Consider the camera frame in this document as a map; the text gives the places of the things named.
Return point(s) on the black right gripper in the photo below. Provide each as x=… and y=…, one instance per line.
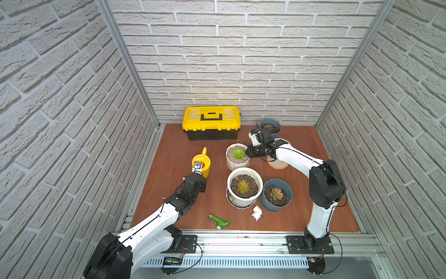
x=250, y=153

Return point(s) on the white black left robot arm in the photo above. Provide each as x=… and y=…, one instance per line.
x=118, y=257

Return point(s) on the yellow plastic watering can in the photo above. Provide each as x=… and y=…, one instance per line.
x=205, y=159

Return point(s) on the blue pot back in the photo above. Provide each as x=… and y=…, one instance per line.
x=273, y=126

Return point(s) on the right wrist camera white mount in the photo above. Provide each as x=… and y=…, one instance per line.
x=253, y=137

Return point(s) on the aluminium frame corner post left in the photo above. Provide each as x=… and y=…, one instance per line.
x=116, y=34

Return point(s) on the blue pot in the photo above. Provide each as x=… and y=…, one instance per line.
x=276, y=195
x=273, y=126

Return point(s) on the blue pot front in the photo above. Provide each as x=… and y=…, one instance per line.
x=276, y=195

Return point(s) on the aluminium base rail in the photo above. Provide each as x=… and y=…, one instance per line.
x=264, y=250

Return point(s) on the white PVC elbow fitting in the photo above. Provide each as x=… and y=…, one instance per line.
x=257, y=213

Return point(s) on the aluminium frame corner post right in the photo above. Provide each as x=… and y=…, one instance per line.
x=375, y=26

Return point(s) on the aluminium frame corner post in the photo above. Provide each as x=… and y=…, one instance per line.
x=116, y=34
x=375, y=26

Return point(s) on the small white faceted pot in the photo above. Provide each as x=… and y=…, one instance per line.
x=236, y=156

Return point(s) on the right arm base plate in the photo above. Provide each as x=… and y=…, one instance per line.
x=306, y=245

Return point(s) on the yellow black plastic toolbox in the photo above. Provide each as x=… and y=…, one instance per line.
x=211, y=122

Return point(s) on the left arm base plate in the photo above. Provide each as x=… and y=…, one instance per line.
x=187, y=244

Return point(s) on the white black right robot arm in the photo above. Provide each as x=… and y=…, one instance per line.
x=325, y=182

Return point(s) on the green spray nozzle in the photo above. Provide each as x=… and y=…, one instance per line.
x=220, y=223

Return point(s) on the large white round pot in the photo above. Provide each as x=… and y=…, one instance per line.
x=244, y=186

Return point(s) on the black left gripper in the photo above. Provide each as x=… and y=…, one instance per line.
x=198, y=174

